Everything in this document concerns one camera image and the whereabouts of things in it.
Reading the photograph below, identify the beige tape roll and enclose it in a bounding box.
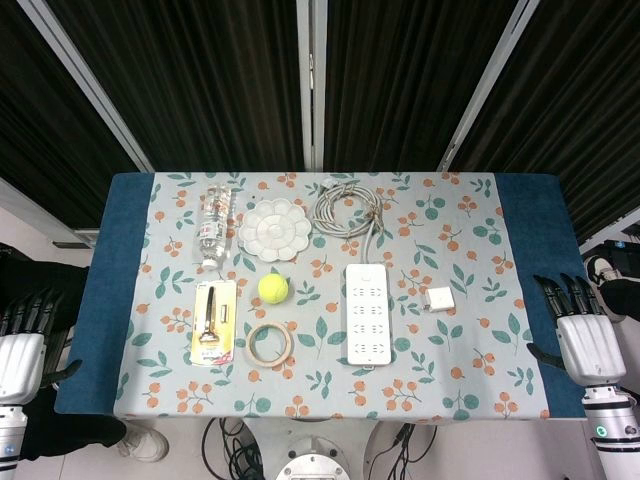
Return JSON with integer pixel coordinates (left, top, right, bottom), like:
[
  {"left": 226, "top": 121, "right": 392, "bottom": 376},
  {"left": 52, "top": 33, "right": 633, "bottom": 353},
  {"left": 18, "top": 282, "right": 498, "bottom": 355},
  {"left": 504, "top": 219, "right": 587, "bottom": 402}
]
[{"left": 244, "top": 322, "right": 295, "bottom": 367}]

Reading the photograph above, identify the white flower-shaped paint palette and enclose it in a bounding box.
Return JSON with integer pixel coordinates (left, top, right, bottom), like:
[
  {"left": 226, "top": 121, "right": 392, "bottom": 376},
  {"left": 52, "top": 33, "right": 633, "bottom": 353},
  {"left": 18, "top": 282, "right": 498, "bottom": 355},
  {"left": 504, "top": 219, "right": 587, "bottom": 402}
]
[{"left": 237, "top": 197, "right": 314, "bottom": 262}]

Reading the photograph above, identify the black device with blue light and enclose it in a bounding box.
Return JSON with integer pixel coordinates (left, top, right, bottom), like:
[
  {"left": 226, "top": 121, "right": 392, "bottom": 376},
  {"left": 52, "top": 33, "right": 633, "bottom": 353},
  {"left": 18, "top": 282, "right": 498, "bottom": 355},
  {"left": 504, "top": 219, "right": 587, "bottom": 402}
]
[{"left": 602, "top": 238, "right": 640, "bottom": 274}]

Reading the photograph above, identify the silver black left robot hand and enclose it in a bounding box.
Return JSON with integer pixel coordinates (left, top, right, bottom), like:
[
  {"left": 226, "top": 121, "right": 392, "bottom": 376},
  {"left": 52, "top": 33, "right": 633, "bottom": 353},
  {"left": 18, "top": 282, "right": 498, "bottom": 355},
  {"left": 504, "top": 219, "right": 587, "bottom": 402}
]
[{"left": 0, "top": 287, "right": 84, "bottom": 406}]

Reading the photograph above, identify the bystander in black clothes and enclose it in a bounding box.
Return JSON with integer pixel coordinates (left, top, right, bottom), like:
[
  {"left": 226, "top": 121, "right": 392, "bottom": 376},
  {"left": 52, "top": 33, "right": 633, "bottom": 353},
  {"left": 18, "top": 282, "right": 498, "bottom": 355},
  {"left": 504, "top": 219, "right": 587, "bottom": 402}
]
[{"left": 0, "top": 242, "right": 126, "bottom": 461}]

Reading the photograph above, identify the grey metal frame rail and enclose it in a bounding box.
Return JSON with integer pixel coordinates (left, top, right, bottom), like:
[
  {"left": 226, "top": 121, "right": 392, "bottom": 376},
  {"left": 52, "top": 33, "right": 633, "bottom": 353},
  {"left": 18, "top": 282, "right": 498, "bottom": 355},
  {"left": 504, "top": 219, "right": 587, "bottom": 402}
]
[
  {"left": 0, "top": 177, "right": 101, "bottom": 250},
  {"left": 577, "top": 203, "right": 640, "bottom": 254}
]

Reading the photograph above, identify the floral grey tablecloth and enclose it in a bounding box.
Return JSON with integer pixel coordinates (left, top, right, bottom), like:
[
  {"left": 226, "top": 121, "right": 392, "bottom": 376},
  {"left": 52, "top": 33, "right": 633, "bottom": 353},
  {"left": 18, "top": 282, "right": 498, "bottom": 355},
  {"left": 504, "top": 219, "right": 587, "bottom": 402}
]
[{"left": 112, "top": 171, "right": 551, "bottom": 420}]

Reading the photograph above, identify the black trouser leg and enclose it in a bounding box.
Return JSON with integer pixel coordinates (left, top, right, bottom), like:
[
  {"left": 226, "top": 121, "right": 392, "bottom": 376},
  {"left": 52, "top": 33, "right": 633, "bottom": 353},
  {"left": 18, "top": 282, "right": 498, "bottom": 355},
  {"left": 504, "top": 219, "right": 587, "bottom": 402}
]
[{"left": 598, "top": 278, "right": 640, "bottom": 322}]

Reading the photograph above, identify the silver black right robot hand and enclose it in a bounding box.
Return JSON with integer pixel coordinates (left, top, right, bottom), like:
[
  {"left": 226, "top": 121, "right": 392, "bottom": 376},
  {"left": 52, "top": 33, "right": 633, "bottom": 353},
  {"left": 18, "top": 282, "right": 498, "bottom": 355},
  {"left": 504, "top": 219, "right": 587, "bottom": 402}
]
[{"left": 525, "top": 272, "right": 627, "bottom": 389}]

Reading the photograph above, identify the black floor cable bundle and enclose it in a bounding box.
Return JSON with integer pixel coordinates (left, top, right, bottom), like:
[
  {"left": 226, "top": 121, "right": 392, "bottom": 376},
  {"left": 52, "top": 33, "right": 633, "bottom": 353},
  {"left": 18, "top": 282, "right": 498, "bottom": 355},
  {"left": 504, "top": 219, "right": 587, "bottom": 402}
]
[
  {"left": 367, "top": 422, "right": 437, "bottom": 471},
  {"left": 199, "top": 417, "right": 274, "bottom": 480}
]

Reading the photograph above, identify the small white plug adapter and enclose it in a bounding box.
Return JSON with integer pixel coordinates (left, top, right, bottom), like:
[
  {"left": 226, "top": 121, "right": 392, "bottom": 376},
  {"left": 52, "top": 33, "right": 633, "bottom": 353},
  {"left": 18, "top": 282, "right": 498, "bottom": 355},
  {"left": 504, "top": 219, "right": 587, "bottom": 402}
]
[{"left": 423, "top": 285, "right": 455, "bottom": 314}]

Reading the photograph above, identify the clear plastic water bottle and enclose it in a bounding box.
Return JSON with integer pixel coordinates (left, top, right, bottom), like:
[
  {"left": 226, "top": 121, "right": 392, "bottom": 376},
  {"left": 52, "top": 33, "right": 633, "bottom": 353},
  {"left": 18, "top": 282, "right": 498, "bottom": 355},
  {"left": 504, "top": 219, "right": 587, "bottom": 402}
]
[{"left": 193, "top": 183, "right": 237, "bottom": 269}]

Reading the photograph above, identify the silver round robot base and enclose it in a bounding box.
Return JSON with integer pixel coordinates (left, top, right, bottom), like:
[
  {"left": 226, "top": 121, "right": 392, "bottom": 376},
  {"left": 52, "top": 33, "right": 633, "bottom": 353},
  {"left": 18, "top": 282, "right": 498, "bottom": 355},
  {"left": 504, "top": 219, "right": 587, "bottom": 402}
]
[{"left": 274, "top": 433, "right": 351, "bottom": 480}]

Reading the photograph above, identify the razor in yellow blister pack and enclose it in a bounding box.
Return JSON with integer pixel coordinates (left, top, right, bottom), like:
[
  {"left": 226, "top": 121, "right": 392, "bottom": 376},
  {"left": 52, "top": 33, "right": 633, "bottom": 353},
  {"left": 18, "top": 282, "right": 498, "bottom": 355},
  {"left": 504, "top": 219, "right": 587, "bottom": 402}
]
[{"left": 190, "top": 279, "right": 237, "bottom": 367}]

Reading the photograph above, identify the black and white sneaker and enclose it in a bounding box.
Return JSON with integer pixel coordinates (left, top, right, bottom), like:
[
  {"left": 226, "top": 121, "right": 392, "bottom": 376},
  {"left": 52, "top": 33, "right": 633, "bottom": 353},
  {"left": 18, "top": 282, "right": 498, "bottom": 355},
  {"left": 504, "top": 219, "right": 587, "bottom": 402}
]
[{"left": 582, "top": 253, "right": 622, "bottom": 301}]

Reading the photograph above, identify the white power strip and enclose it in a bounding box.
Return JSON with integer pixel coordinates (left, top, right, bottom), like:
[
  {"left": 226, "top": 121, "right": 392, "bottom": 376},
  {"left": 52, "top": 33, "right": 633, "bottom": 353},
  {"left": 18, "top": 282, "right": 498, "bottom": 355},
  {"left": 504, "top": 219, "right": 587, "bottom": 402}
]
[{"left": 344, "top": 263, "right": 391, "bottom": 372}]

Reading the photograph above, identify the grey cable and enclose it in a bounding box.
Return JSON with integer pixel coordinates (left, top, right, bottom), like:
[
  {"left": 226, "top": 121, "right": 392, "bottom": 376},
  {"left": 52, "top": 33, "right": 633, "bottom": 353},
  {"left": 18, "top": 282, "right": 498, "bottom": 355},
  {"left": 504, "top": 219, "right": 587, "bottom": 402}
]
[{"left": 312, "top": 180, "right": 386, "bottom": 266}]

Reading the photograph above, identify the black curtain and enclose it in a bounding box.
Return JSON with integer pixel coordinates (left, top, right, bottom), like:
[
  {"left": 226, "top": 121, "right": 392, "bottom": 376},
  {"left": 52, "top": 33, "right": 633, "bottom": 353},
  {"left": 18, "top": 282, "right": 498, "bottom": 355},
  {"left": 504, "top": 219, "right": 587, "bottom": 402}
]
[
  {"left": 44, "top": 0, "right": 306, "bottom": 172},
  {"left": 323, "top": 0, "right": 521, "bottom": 172},
  {"left": 448, "top": 0, "right": 640, "bottom": 244},
  {"left": 0, "top": 0, "right": 144, "bottom": 231}
]

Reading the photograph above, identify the grey metal frame post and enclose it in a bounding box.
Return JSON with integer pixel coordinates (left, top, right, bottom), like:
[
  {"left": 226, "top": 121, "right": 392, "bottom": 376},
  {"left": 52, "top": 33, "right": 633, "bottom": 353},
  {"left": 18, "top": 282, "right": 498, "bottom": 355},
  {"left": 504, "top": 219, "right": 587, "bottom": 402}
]
[
  {"left": 296, "top": 0, "right": 327, "bottom": 171},
  {"left": 437, "top": 0, "right": 541, "bottom": 172},
  {"left": 19, "top": 0, "right": 154, "bottom": 174}
]

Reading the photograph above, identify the blue table cover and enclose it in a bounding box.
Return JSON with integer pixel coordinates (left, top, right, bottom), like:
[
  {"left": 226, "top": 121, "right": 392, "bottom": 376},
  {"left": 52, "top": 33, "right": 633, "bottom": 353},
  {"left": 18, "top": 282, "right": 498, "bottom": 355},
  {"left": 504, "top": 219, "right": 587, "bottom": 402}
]
[{"left": 53, "top": 172, "right": 626, "bottom": 417}]

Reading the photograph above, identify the yellow tennis ball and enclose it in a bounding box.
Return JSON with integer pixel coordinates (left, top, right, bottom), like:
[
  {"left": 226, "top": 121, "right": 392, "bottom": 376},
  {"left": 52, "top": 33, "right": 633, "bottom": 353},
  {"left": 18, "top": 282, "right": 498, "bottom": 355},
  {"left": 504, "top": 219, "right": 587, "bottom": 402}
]
[{"left": 257, "top": 273, "right": 290, "bottom": 305}]

